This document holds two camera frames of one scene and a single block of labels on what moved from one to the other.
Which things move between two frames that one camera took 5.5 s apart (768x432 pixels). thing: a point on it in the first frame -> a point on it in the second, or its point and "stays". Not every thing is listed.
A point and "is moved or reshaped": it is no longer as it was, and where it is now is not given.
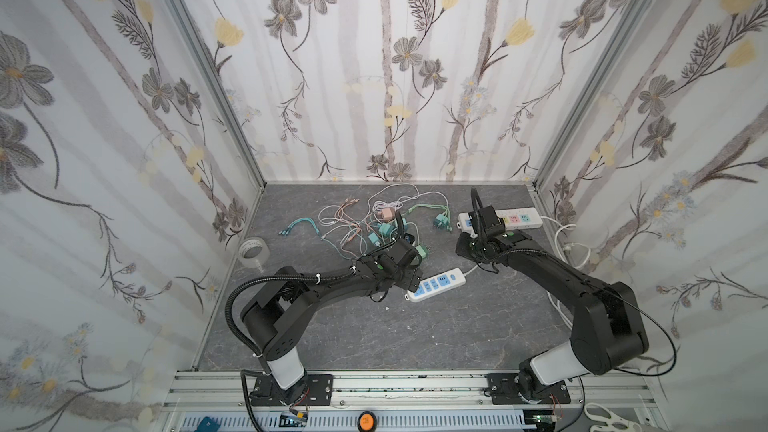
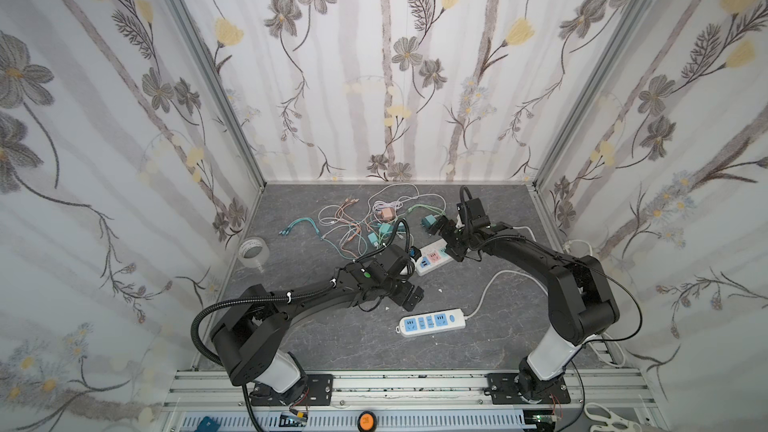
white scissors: [613, 422] stays
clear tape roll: [257, 260] stays
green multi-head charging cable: [447, 212] stays
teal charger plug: [440, 221] is moved or reshaped
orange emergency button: [367, 421] stays
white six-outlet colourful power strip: [513, 218] -> [432, 256]
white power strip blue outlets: [437, 284] -> [429, 322]
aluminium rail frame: [221, 401] stays
